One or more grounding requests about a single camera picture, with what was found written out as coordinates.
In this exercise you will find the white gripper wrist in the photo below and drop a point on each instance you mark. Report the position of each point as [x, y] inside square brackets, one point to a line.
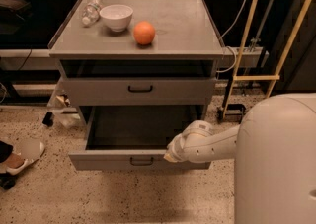
[175, 150]

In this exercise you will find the grey drawer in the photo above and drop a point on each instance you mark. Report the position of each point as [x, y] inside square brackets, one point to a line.
[138, 91]
[133, 138]

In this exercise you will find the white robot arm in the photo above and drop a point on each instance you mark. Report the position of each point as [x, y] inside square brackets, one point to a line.
[274, 148]

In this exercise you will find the grey drawer cabinet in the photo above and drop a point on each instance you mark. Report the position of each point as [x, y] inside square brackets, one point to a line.
[185, 45]

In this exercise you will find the grey top drawer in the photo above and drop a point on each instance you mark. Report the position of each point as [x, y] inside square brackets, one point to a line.
[138, 91]

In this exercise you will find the clear plastic bin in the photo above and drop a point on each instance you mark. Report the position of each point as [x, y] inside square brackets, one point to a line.
[60, 107]

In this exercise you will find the orange fruit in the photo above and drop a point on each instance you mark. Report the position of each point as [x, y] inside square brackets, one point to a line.
[144, 33]

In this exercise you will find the white sneaker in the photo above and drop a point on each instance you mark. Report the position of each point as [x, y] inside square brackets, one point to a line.
[19, 163]

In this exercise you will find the white ceramic bowl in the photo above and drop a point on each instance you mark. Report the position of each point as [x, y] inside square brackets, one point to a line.
[116, 17]

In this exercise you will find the black trouser leg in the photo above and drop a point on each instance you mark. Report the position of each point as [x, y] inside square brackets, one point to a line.
[6, 151]

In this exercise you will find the black chair caster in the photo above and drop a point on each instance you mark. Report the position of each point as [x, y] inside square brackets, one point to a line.
[7, 181]

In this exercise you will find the dark bag on shelf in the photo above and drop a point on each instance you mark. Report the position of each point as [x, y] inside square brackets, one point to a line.
[13, 14]

